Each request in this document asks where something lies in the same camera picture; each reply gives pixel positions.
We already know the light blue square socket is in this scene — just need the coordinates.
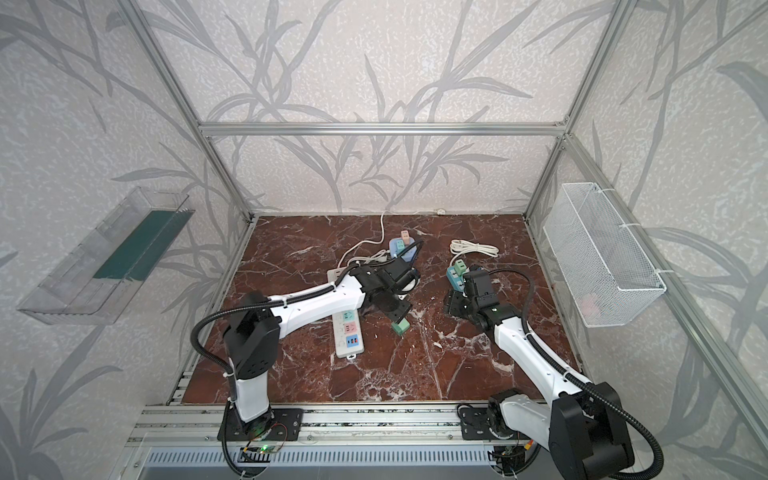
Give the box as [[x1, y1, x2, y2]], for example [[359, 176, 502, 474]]
[[389, 237, 418, 262]]

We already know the light green cube charger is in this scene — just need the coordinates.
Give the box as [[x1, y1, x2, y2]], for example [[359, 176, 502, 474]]
[[391, 319, 410, 336]]

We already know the white multicolour power strip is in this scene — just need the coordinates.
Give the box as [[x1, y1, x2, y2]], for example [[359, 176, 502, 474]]
[[332, 274, 365, 359]]

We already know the teal blue power strip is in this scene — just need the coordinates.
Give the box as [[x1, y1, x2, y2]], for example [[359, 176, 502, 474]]
[[446, 265, 465, 292]]

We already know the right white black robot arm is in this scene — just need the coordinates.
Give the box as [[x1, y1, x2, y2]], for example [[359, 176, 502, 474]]
[[444, 264, 665, 479]]

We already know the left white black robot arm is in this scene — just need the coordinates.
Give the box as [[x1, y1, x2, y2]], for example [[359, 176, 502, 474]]
[[190, 258, 420, 425]]

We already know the white cord with plug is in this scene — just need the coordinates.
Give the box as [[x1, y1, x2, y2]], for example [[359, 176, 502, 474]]
[[347, 250, 390, 268]]

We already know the coiled white cable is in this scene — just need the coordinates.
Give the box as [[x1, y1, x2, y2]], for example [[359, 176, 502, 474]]
[[449, 239, 500, 265]]

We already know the white power strip cable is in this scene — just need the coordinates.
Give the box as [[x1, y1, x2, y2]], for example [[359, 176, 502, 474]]
[[335, 208, 448, 270]]

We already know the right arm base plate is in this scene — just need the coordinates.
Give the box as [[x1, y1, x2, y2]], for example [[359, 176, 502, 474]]
[[456, 403, 508, 441]]

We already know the white wire mesh basket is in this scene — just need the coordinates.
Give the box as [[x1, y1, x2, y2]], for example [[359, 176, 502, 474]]
[[543, 182, 667, 328]]

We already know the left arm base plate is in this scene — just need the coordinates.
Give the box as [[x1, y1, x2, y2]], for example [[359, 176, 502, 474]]
[[217, 407, 304, 442]]

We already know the clear plastic wall tray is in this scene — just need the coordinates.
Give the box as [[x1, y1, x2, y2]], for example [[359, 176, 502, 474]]
[[17, 187, 195, 325]]

